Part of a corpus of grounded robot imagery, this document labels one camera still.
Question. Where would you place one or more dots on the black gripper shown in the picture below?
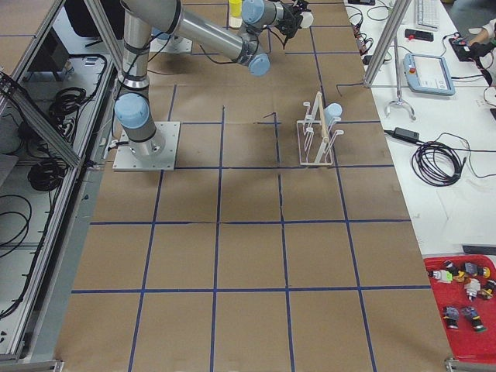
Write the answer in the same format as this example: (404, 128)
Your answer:
(290, 19)

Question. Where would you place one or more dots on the light blue plastic cup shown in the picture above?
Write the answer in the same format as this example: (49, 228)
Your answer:
(332, 113)

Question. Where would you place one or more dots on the pale green plastic cup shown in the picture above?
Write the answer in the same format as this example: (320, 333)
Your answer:
(307, 19)

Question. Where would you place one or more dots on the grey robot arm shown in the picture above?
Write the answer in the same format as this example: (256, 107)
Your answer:
(175, 28)

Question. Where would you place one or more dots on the yellow plastic cup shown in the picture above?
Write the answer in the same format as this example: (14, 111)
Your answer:
(235, 8)

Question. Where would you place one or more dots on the cream plastic tray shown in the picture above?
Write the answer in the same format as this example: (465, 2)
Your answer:
(236, 24)

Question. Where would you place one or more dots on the robot teach pendant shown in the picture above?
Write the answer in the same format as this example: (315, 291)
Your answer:
(428, 74)

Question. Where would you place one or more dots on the black power adapter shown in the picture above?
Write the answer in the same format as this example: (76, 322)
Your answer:
(405, 135)

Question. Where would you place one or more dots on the red parts tray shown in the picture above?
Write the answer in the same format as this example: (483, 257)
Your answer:
(464, 289)

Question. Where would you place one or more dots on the aluminium frame post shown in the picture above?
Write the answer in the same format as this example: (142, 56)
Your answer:
(389, 32)

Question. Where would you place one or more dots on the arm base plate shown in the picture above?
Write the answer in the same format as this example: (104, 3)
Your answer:
(158, 153)
(175, 46)

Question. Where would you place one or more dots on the white wire cup rack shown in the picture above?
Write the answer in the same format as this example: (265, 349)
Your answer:
(315, 138)

